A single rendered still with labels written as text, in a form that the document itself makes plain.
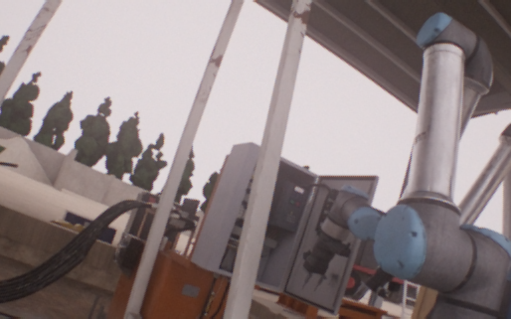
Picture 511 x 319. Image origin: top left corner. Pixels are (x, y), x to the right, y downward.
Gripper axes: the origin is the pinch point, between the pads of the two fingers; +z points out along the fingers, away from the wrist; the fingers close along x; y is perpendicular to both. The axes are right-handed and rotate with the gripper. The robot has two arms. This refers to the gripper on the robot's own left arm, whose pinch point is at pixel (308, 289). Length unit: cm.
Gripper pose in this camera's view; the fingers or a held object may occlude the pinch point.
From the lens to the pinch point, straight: 140.8
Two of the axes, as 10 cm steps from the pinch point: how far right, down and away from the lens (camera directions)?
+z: -4.2, 8.8, 2.1
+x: -8.3, -2.7, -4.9
